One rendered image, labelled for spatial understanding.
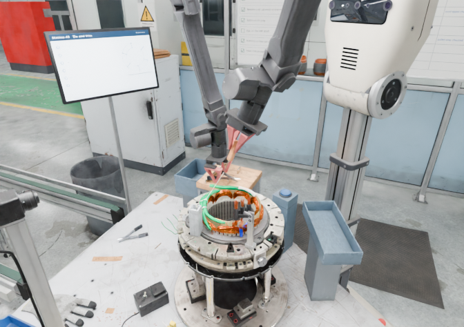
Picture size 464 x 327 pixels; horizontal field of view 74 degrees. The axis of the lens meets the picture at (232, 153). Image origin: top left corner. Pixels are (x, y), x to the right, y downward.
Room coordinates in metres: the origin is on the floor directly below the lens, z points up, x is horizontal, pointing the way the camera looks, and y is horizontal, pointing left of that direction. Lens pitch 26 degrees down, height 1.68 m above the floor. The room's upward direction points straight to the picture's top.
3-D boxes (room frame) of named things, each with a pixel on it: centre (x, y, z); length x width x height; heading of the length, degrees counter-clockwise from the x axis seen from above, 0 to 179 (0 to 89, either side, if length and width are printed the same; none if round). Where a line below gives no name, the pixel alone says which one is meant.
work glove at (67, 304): (0.67, 0.56, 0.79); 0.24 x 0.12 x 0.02; 67
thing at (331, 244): (0.75, -0.30, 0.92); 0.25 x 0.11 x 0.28; 1
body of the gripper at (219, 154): (1.01, 0.05, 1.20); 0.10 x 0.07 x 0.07; 156
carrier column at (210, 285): (0.63, 0.06, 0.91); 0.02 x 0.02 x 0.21
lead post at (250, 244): (0.62, -0.05, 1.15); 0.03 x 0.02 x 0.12; 61
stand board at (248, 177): (1.04, 0.01, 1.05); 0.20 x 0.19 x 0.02; 65
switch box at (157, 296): (0.70, 0.27, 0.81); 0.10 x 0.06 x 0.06; 124
